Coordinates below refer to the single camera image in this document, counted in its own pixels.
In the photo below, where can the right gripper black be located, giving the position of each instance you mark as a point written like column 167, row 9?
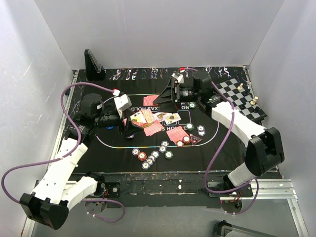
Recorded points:
column 167, row 96

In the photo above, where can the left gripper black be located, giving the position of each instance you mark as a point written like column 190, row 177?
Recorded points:
column 130, row 129

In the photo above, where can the red playing card deck box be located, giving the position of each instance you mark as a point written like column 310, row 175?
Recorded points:
column 143, row 118

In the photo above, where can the face up playing card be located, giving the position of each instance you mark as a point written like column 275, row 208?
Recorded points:
column 171, row 118

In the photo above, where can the green chips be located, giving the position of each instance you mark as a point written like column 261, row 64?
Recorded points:
column 191, row 105

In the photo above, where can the red cards pile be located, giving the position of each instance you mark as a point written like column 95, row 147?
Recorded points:
column 154, row 128

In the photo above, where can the red poker chip stack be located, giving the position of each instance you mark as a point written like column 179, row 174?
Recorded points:
column 142, row 156

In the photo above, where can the blue poker chip stack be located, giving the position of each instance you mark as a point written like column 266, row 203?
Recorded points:
column 150, row 160

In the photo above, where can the red chips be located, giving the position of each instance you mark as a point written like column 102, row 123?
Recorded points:
column 185, row 144

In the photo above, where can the green poker chip stack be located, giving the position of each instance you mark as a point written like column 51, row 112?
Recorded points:
column 168, row 155

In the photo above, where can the black triangular dealer button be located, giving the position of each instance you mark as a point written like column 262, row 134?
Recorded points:
column 195, row 140

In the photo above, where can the red card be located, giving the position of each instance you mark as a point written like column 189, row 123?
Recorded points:
column 183, row 141

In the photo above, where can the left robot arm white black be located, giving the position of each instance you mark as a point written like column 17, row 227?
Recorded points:
column 50, row 201

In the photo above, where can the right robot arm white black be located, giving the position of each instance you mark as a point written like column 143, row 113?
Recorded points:
column 264, row 149

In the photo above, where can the black poker felt mat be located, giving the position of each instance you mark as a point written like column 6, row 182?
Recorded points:
column 110, row 152

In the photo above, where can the black card shoe holder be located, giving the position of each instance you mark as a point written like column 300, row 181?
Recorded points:
column 94, row 70

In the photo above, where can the black silver chess board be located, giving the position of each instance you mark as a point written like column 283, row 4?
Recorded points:
column 238, row 97

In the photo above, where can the black chess pawn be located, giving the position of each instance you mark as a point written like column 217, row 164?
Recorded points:
column 243, row 106

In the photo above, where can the black chess piece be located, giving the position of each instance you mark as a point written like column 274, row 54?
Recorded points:
column 247, row 91

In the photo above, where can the black case bottom corner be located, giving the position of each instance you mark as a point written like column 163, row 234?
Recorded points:
column 225, row 229

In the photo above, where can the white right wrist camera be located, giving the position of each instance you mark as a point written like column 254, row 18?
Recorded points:
column 178, row 77

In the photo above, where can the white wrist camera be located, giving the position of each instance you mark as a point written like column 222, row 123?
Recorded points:
column 178, row 77
column 122, row 102

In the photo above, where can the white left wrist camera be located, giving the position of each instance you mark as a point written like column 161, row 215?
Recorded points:
column 122, row 102

